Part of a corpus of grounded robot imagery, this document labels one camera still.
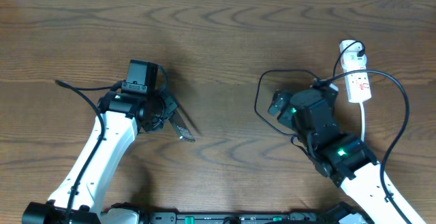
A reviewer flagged black charger cable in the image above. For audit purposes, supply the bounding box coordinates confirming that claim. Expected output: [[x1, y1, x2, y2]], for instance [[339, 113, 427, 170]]
[[253, 40, 367, 138]]

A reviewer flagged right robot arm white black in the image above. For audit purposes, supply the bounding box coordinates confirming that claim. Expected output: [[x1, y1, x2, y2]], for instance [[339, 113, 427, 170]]
[[268, 84, 424, 223]]

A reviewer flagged white power strip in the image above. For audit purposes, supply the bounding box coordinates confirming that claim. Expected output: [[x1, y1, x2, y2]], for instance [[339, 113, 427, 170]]
[[339, 39, 372, 103]]

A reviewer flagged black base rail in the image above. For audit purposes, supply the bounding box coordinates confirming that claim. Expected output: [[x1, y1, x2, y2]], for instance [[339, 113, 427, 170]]
[[148, 212, 327, 224]]

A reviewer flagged Samsung Galaxy smartphone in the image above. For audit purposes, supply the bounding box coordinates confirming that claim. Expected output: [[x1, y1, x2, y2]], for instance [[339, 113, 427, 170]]
[[169, 110, 196, 142]]

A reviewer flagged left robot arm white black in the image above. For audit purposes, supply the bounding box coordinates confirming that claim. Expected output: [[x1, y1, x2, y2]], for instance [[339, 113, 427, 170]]
[[22, 60, 177, 224]]

